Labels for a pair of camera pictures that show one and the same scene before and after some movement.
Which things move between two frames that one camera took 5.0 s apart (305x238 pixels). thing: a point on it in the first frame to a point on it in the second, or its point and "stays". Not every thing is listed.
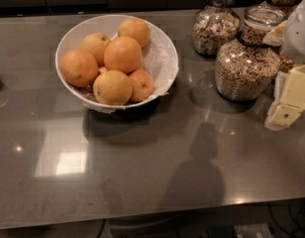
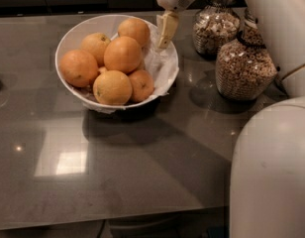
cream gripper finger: [291, 97] to [169, 27]
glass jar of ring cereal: [247, 68] stays
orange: [136, 29] stays
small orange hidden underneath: [102, 69] stays
